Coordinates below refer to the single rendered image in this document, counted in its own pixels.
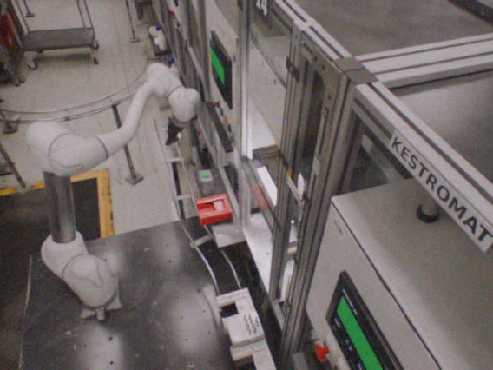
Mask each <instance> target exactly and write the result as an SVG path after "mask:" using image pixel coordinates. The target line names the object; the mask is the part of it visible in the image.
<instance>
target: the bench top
mask: <svg viewBox="0 0 493 370"><path fill-rule="evenodd" d="M182 222H183V224H184V226H185V228H186V230H187V231H188V233H189V234H190V236H191V238H192V239H193V241H197V240H199V239H200V238H202V237H204V236H206V235H209V233H208V232H207V231H206V230H205V228H204V227H203V226H202V225H201V222H200V219H199V217H198V216H194V217H190V218H187V219H182ZM84 243H85V245H86V248H87V250H88V252H89V253H90V254H91V255H93V256H96V257H98V258H100V259H101V260H102V261H103V262H104V263H105V264H106V267H107V268H108V270H109V272H110V274H111V276H112V278H113V277H115V276H117V277H119V279H120V281H119V292H120V302H121V304H122V308H121V309H120V310H112V311H108V312H106V313H105V315H104V321H102V322H99V321H98V319H97V314H96V315H95V316H92V317H89V318H88V319H86V320H83V319H82V318H81V314H82V300H81V299H80V298H79V296H78V295H77V294H76V293H75V292H74V291H73V289H72V288H71V287H70V286H69V285H68V284H67V283H66V281H64V280H63V279H62V278H60V277H59V276H58V275H57V274H54V273H53V272H52V271H51V270H50V269H49V268H48V266H47V265H46V264H45V263H44V261H43V258H42V252H41V253H36V254H32V255H31V256H30V269H29V275H28V286H27V295H26V305H25V315H24V326H23V335H22V345H21V356H20V366H19V367H18V370H237V369H236V366H235V363H234V361H233V357H232V355H231V350H230V344H229V341H228V338H227V334H226V332H225V329H224V327H223V323H222V319H224V317H223V315H220V313H219V310H221V308H218V305H217V301H216V297H217V296H218V295H217V293H216V289H215V286H214V281H213V279H212V276H211V274H210V273H209V271H208V269H207V266H206V264H205V263H204V261H203V260H202V259H201V257H200V255H199V253H198V252H197V250H196V249H195V248H192V247H191V245H190V243H192V242H191V241H190V240H189V239H188V237H187V235H186V233H185V231H184V229H183V228H182V226H181V223H180V221H171V222H168V223H164V224H160V225H156V226H153V227H148V228H142V229H137V230H134V231H129V232H125V233H121V234H118V235H111V236H107V237H102V238H99V239H95V240H91V241H85V242H84ZM197 247H198V249H199V250H200V251H201V253H202V254H203V256H204V257H205V259H206V260H207V263H208V265H209V266H210V268H211V269H212V271H213V273H214V277H215V280H216V282H217V285H218V288H219V291H220V295H223V294H229V293H232V292H235V291H239V289H238V286H237V283H236V280H235V278H234V275H233V271H232V269H231V268H230V266H229V264H228V262H227V260H226V258H225V256H224V255H223V253H221V251H219V250H218V248H217V245H216V244H215V242H214V240H213V239H211V240H209V241H206V242H204V243H202V244H200V245H199V246H197ZM224 252H225V253H226V255H227V257H228V258H229V260H230V261H231V263H232V265H233V268H234V270H235V272H236V274H237V276H238V279H239V282H240V286H241V289H245V288H247V290H248V292H249V294H250V297H251V299H252V302H253V307H254V310H255V312H256V314H257V316H258V318H259V321H260V325H261V327H262V330H263V332H264V336H265V339H266V344H267V346H268V348H269V352H270V354H271V357H272V360H273V364H274V366H275V369H276V370H285V369H284V367H283V365H282V364H281V362H280V359H279V356H278V353H277V350H276V346H275V345H274V342H273V338H272V336H271V333H270V331H269V328H268V325H267V324H266V319H265V316H264V314H263V312H262V309H261V307H260V302H259V300H258V297H257V294H256V292H255V290H254V287H253V284H252V281H251V278H250V276H249V273H248V271H247V267H246V264H245V262H244V260H243V257H242V254H241V252H240V248H239V246H238V247H234V248H228V249H224ZM38 275H41V277H39V278H37V276H38Z"/></svg>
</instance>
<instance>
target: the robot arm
mask: <svg viewBox="0 0 493 370"><path fill-rule="evenodd" d="M147 78H148V79H147V82H146V83H145V84H143V85H142V86H141V87H140V88H139V89H138V90H137V91H136V93H135V96H134V98H133V101H132V102H131V105H130V107H129V110H128V113H127V116H126V119H125V121H124V123H123V125H122V126H121V127H120V128H119V129H118V130H115V131H112V132H109V133H106V134H102V135H95V136H92V137H90V138H87V139H84V138H83V137H80V136H77V135H75V134H74V133H73V132H71V131H70V130H69V129H67V128H65V127H63V126H62V125H60V124H58V123H56V122H49V121H44V122H36V123H34V124H32V125H30V127H29V128H28V130H27V133H26V137H27V142H28V144H29V146H30V149H31V151H32V153H33V155H34V157H35V159H36V163H37V165H38V167H39V168H40V169H41V170H42V172H43V185H44V191H46V197H47V204H48V211H49V223H50V229H51V235H50V236H48V237H47V239H46V240H45V243H44V244H43V246H42V258H43V261H44V263H45V264H46V265H47V266H48V268H49V269H50V270H51V271H52V272H53V273H54V274H57V275H58V276H59V277H60V278H62V279H63V280H64V281H66V283H67V284H68V285H69V286H70V287H71V288H72V289H73V291H74V292H75V293H76V294H77V295H78V296H79V298H80V299H81V300H82V314H81V318H82V319H83V320H86V319H88V318H89V317H92V316H95V315H96V314H97V319H98V321H99V322H102V321H104V315H105V313H106V312H108V311H112V310H120V309H121V308H122V304H121V302H120V292H119V281H120V279H119V277H117V276H115V277H113V278H112V276H111V274H110V272H109V270H108V268H107V267H106V264H105V263H104V262H103V261H102V260H101V259H100V258H98V257H96V256H93V255H91V254H90V253H89V252H88V250H87V248H86V245H85V243H84V240H83V238H82V235H80V233H78V232H77V231H76V226H75V217H74V207H73V197H72V188H71V179H70V177H71V176H75V175H81V174H83V173H86V172H88V171H90V170H91V169H93V168H94V167H96V166H98V165H99V164H100V163H102V162H104V161H105V160H107V159H109V157H110V156H112V155H113V154H114V153H115V152H116V151H118V150H119V149H121V148H122V147H123V146H125V145H126V144H127V143H128V142H130V141H131V139H132V138H133V137H134V136H135V133H136V131H137V129H138V127H139V124H140V121H141V116H142V112H143V110H144V106H145V103H146V101H147V99H148V98H149V97H150V96H154V97H156V98H166V99H167V100H168V102H169V103H170V105H171V107H172V109H173V114H172V115H171V117H169V123H168V130H167V132H168V138H167V140H166V142H165V145H166V146H170V145H171V144H173V143H177V142H178V141H179V140H182V137H181V131H182V130H183V129H184V128H185V126H187V125H188V123H189V121H190V120H191V118H193V117H194V115H195V114H196V112H197V110H198V108H199V105H200V95H199V93H198V92H197V91H196V90H195V89H186V88H185V87H184V86H183V85H182V83H181V81H180V80H179V78H178V77H177V76H176V75H175V74H174V72H173V71H172V70H171V69H168V68H167V67H166V66H165V65H164V64H162V63H152V64H150V65H149V66H148V69H147Z"/></svg>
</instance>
